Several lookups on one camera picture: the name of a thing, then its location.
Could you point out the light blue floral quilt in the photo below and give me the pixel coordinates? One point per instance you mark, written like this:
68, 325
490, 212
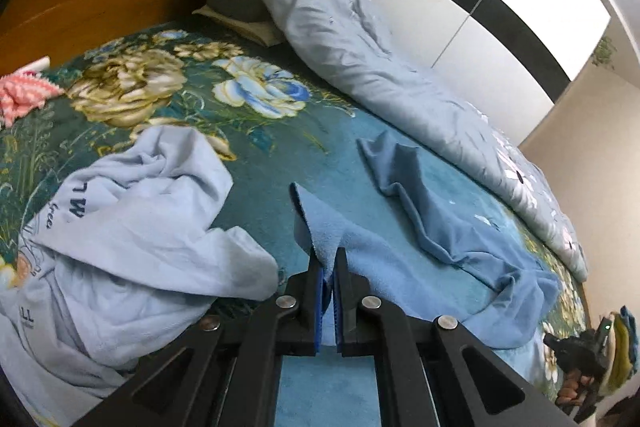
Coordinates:
346, 44

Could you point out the light blue printed sweatshirt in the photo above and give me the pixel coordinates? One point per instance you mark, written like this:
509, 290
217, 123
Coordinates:
120, 262

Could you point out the white paper roll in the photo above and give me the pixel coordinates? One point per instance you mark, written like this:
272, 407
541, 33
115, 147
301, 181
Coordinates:
36, 66

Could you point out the pink knitted cloth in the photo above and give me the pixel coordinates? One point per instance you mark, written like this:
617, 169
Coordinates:
22, 92

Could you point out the blue fleece pants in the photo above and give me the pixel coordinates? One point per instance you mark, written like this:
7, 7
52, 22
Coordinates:
426, 237

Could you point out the green plant wall decal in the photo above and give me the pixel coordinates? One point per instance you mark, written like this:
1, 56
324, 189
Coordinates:
603, 54

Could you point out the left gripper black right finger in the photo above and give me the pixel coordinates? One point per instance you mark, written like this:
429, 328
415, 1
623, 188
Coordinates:
431, 373

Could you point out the green floral bed blanket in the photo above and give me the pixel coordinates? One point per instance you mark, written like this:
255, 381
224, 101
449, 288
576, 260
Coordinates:
271, 119

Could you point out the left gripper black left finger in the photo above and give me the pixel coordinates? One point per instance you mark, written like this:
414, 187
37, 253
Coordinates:
222, 372

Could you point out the dark pillow with beige case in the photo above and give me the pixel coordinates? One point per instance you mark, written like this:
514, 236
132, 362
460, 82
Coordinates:
248, 18

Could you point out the person's right hand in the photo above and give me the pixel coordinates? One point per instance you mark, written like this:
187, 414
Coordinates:
576, 389

